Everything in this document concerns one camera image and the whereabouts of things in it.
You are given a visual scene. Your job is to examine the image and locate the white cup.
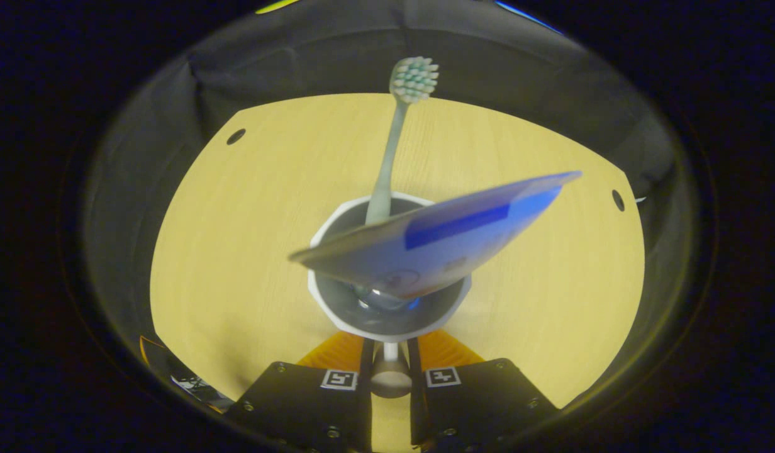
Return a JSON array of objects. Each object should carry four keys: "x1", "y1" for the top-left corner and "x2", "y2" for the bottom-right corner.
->
[{"x1": 307, "y1": 192, "x2": 473, "y2": 398}]

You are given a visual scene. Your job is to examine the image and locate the wooden desktop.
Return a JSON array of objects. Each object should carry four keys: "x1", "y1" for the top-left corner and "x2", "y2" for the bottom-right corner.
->
[{"x1": 150, "y1": 93, "x2": 646, "y2": 450}]

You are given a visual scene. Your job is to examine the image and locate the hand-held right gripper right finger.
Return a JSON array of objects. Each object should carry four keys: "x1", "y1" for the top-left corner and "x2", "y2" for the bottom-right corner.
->
[{"x1": 408, "y1": 330, "x2": 559, "y2": 450}]

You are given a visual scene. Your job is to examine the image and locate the pale green toothbrush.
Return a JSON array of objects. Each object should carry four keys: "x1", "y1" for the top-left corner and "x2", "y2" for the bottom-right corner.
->
[{"x1": 365, "y1": 57, "x2": 440, "y2": 226}]

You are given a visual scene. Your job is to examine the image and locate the white toothpaste tube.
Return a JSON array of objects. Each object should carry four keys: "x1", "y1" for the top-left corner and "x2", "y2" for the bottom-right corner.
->
[{"x1": 289, "y1": 171, "x2": 583, "y2": 300}]

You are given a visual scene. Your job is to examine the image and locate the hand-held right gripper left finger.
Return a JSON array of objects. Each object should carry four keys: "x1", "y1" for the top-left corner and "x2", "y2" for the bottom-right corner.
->
[{"x1": 227, "y1": 332, "x2": 374, "y2": 450}]

